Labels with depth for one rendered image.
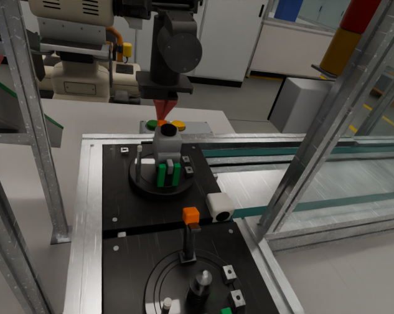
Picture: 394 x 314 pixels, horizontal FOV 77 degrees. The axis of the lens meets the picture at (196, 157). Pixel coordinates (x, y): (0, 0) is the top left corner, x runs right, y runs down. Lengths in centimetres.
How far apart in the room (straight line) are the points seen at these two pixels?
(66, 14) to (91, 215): 80
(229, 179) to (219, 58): 313
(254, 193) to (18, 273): 50
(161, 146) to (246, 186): 29
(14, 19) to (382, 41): 39
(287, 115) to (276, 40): 418
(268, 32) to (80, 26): 363
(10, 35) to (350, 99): 40
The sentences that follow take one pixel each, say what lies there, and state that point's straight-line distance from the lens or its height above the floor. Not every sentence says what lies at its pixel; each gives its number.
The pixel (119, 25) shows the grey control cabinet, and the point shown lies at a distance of 343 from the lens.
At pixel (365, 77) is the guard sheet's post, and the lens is 36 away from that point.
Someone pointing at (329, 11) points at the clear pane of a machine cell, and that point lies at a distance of 493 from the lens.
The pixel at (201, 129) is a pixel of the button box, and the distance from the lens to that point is 74.
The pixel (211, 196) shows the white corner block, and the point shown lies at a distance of 49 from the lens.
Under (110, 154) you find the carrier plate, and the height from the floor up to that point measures 97.
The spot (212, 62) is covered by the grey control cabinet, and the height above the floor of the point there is 33.
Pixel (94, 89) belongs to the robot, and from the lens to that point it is 118.
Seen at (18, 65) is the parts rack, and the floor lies 121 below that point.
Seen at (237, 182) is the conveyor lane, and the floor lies 92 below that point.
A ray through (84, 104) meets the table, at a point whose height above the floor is 86.
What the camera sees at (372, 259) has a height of 86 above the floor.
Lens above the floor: 134
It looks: 37 degrees down
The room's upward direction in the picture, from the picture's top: 13 degrees clockwise
